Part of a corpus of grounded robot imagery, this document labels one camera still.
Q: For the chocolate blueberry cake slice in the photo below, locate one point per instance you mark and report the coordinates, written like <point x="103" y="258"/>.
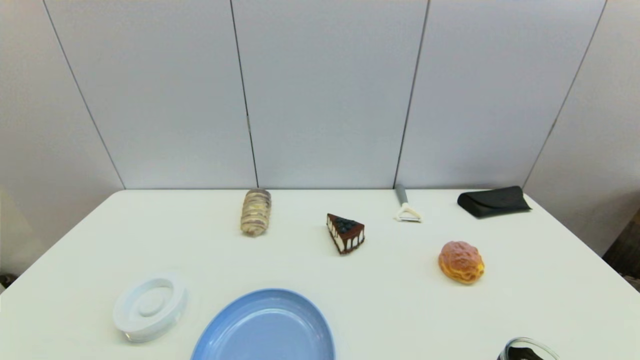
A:
<point x="346" y="234"/>

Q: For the clear glass jar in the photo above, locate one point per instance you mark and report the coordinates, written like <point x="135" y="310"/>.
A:
<point x="527" y="352"/>

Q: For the blue oval plate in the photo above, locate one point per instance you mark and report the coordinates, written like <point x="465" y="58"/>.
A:
<point x="265" y="330"/>

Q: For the long twisted striped bread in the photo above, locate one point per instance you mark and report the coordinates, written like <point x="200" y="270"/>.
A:
<point x="255" y="212"/>

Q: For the white round lid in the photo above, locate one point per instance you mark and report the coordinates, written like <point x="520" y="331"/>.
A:
<point x="149" y="307"/>

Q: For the round golden cream puff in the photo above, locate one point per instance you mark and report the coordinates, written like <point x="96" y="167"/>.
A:
<point x="461" y="262"/>

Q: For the black glasses case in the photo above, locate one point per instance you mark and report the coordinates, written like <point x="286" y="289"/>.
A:
<point x="492" y="202"/>

